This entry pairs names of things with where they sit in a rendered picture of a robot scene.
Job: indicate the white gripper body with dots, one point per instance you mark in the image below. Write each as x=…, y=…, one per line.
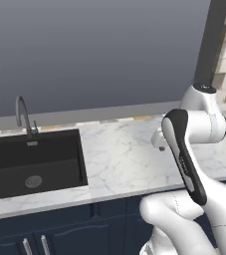
x=157, y=137

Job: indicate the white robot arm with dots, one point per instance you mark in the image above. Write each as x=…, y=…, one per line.
x=200, y=126

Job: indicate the navy cupboard door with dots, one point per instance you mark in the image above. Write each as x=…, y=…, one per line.
x=1, y=245
x=84, y=237
x=134, y=229

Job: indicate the grey framed window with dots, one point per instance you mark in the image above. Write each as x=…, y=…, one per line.
x=94, y=50

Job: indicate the black kitchen sink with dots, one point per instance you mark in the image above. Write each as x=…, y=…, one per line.
x=35, y=162

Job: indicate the navy cupboard front panel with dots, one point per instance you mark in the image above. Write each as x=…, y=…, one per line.
x=51, y=219

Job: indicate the grey curved tap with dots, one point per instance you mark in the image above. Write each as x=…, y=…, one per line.
x=23, y=111

